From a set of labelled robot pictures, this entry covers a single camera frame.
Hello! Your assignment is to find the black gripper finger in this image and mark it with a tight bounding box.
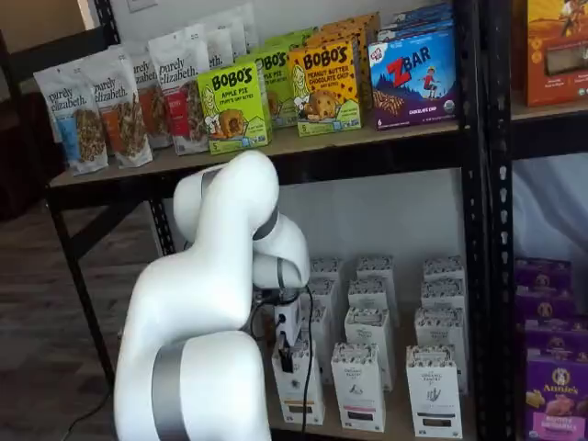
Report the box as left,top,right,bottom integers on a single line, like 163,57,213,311
278,336,296,374

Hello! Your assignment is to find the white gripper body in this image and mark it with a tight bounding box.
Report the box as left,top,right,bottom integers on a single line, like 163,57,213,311
273,302,305,345

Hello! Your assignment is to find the white box yellow strip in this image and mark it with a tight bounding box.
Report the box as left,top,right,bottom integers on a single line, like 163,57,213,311
299,302,334,385
270,338,325,425
309,256,344,284
306,277,341,319

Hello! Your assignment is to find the white box pink strip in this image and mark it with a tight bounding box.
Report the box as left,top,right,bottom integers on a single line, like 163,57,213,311
330,341,388,434
356,254,397,287
344,304,396,392
346,277,401,325

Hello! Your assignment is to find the white box dark strip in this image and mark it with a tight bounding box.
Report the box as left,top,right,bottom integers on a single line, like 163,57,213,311
405,344,463,438
420,277,467,314
413,306,469,397
422,256,466,284

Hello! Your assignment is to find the green Bobo's apple pie box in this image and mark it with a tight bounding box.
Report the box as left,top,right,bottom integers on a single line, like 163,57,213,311
263,27,319,51
249,42,299,130
197,54,273,156

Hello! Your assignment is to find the yellow Bobo's peanut butter box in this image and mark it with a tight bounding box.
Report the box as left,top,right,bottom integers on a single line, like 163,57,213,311
288,36,363,138
302,24,371,128
320,10,382,112

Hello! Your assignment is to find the purple Annie's pasta box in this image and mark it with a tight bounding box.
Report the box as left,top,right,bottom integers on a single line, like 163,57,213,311
514,290,578,323
525,348,588,441
514,257,573,298
523,316,588,356

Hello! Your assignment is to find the blue purple Zbar box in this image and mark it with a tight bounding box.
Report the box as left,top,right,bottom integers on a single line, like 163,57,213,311
377,17,457,43
367,24,459,132
391,3,456,25

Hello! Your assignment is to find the orange snack box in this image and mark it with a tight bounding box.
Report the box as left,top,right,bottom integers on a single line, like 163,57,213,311
525,0,588,108

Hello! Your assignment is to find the black metal shelving rack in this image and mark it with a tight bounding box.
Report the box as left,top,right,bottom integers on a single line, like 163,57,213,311
44,0,489,441
479,0,588,441

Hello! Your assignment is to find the purely elizabeth red granola bag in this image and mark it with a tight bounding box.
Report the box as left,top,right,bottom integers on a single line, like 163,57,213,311
148,24,211,156

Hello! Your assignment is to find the purely elizabeth orange granola bag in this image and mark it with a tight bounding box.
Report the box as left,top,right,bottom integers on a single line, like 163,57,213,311
91,45,153,170
130,40,175,152

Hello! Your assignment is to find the white granola bag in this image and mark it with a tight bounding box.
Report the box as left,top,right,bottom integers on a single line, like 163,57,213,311
206,27,236,71
229,1,259,52

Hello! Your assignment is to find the white plastic sheet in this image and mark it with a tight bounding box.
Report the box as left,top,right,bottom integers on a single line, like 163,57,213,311
511,157,588,264

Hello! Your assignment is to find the purely elizabeth blue granola bag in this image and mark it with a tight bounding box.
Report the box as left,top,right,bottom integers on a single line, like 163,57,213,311
33,56,110,176

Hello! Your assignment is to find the dark brown furniture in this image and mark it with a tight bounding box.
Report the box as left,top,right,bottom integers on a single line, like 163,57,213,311
0,27,66,222

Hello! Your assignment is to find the long black hanging cable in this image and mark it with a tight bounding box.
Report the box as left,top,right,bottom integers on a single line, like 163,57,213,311
299,283,318,435

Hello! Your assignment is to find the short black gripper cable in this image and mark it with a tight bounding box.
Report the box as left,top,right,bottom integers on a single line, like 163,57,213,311
247,292,283,344

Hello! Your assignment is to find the thin black power cable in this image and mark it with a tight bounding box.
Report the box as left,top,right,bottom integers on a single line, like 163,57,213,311
59,390,117,441

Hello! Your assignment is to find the white wall switch plate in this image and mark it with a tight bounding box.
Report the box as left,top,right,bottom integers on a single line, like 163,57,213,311
125,0,160,16

